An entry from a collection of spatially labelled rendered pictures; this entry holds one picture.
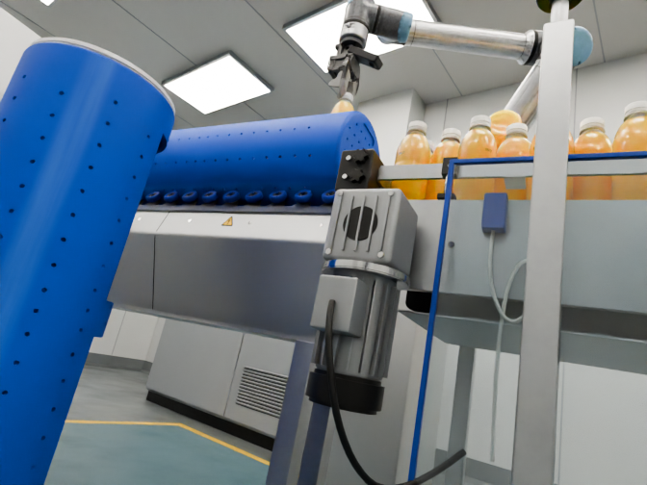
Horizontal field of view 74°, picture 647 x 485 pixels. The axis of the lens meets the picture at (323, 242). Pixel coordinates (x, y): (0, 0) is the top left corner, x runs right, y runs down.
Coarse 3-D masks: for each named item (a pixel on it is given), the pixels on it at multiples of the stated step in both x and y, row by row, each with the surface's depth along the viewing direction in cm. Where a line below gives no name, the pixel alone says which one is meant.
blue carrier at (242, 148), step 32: (192, 128) 133; (224, 128) 122; (256, 128) 115; (288, 128) 109; (320, 128) 104; (352, 128) 106; (160, 160) 127; (192, 160) 121; (224, 160) 115; (256, 160) 110; (288, 160) 105; (320, 160) 101; (160, 192) 130; (224, 192) 118; (288, 192) 108; (320, 192) 104
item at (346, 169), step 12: (348, 156) 84; (360, 156) 82; (372, 156) 82; (348, 168) 84; (360, 168) 81; (372, 168) 82; (336, 180) 84; (348, 180) 83; (360, 180) 81; (372, 180) 82
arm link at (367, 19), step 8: (352, 0) 135; (360, 0) 134; (368, 0) 135; (352, 8) 134; (360, 8) 134; (368, 8) 134; (376, 8) 134; (344, 16) 136; (352, 16) 133; (360, 16) 133; (368, 16) 134; (368, 24) 134
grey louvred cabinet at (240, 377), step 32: (160, 352) 375; (192, 352) 348; (224, 352) 325; (256, 352) 305; (288, 352) 288; (160, 384) 360; (192, 384) 335; (224, 384) 314; (256, 384) 294; (192, 416) 329; (224, 416) 303; (256, 416) 286
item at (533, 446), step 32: (544, 32) 60; (544, 64) 58; (544, 96) 56; (544, 128) 55; (544, 160) 54; (544, 192) 52; (544, 224) 51; (544, 256) 50; (544, 288) 49; (544, 320) 48; (544, 352) 47; (544, 384) 46; (544, 416) 45; (544, 448) 44; (512, 480) 44; (544, 480) 43
